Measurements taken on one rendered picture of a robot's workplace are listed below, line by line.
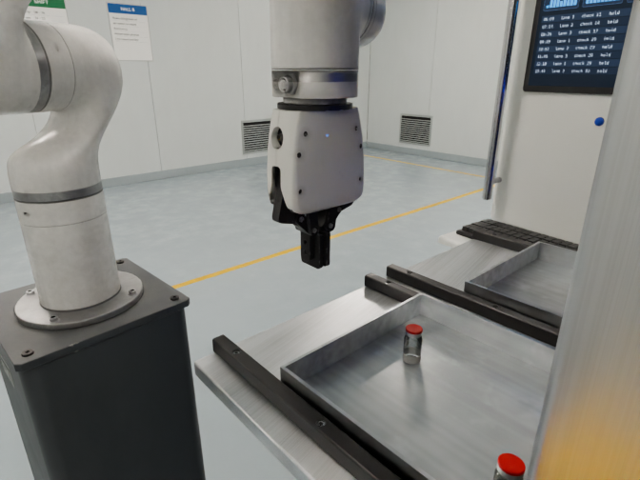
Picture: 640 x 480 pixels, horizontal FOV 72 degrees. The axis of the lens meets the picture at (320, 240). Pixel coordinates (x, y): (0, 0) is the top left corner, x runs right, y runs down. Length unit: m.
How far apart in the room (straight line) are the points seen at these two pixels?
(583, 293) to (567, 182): 1.10
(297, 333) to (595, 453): 0.46
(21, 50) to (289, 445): 0.56
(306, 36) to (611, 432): 0.35
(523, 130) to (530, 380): 0.86
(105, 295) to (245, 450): 1.03
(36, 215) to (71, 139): 0.12
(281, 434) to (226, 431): 1.30
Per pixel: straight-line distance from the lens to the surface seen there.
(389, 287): 0.71
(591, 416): 0.22
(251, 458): 1.67
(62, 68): 0.72
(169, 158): 5.77
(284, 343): 0.61
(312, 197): 0.43
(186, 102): 5.82
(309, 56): 0.42
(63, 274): 0.77
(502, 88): 1.29
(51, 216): 0.74
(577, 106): 1.26
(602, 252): 0.19
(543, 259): 0.94
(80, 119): 0.76
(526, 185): 1.33
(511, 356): 0.62
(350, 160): 0.46
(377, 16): 0.51
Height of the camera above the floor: 1.22
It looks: 21 degrees down
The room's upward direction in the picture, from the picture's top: straight up
